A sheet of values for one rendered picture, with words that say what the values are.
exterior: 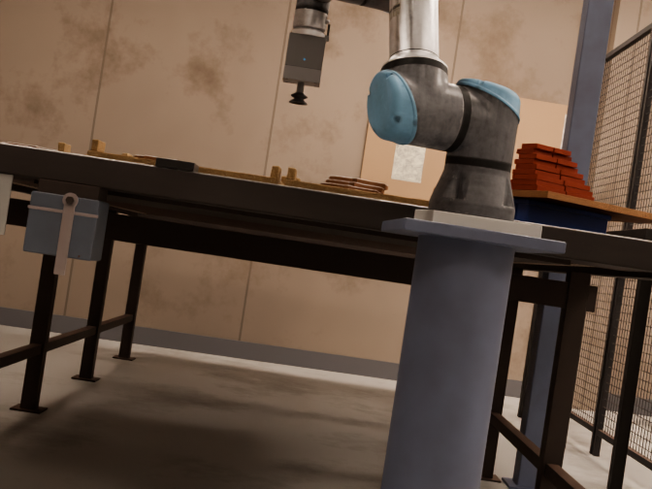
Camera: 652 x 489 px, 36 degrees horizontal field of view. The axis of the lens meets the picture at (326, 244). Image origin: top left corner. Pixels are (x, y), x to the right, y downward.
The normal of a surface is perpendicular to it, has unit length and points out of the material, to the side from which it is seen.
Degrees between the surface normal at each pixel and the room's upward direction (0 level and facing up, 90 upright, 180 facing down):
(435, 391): 90
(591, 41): 90
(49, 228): 90
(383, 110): 98
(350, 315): 90
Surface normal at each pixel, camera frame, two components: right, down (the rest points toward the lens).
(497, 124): 0.36, 0.08
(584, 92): 0.01, -0.01
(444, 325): -0.30, -0.06
